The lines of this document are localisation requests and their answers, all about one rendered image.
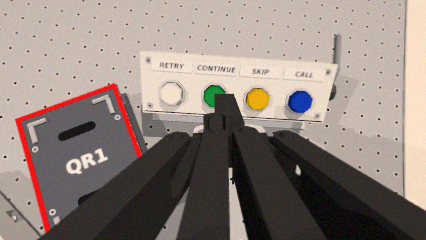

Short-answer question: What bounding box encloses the white operator button panel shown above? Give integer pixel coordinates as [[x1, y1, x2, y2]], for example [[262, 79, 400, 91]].
[[140, 34, 341, 129]]

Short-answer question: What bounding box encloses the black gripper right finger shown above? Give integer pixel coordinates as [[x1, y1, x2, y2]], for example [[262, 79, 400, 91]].
[[224, 94, 426, 240]]

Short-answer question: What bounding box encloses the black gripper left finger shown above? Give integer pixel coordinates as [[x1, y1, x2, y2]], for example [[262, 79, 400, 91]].
[[37, 94, 230, 240]]

